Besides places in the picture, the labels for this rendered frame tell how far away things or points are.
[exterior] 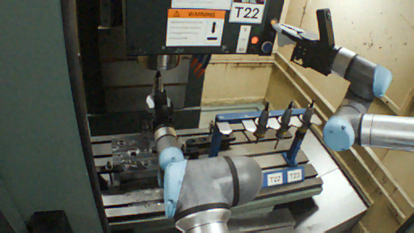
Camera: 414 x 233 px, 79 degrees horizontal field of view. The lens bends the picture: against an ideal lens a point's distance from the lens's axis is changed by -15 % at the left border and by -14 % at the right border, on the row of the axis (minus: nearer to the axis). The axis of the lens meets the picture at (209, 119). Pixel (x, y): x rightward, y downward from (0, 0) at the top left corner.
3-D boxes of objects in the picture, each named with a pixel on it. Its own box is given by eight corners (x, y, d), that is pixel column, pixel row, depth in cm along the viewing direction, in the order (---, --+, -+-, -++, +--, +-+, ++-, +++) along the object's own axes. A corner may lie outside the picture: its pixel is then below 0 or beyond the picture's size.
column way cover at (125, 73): (186, 109, 174) (195, 27, 143) (105, 115, 160) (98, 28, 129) (184, 104, 178) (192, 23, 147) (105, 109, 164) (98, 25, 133)
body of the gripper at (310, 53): (287, 60, 79) (324, 78, 73) (295, 31, 74) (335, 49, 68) (299, 54, 84) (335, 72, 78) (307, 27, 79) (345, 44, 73)
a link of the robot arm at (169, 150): (160, 177, 91) (160, 159, 85) (155, 153, 99) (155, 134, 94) (184, 175, 93) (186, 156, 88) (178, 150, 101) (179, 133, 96)
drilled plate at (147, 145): (179, 174, 129) (180, 166, 126) (114, 180, 121) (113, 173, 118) (171, 139, 146) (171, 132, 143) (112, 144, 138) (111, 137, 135)
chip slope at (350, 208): (348, 232, 149) (370, 205, 133) (235, 265, 129) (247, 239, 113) (283, 132, 215) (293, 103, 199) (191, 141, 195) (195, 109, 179)
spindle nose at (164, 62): (180, 52, 111) (183, 23, 103) (181, 73, 98) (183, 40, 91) (139, 50, 108) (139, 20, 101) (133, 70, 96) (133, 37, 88)
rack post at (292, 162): (297, 166, 148) (318, 121, 130) (289, 167, 146) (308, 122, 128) (289, 152, 155) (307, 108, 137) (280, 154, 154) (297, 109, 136)
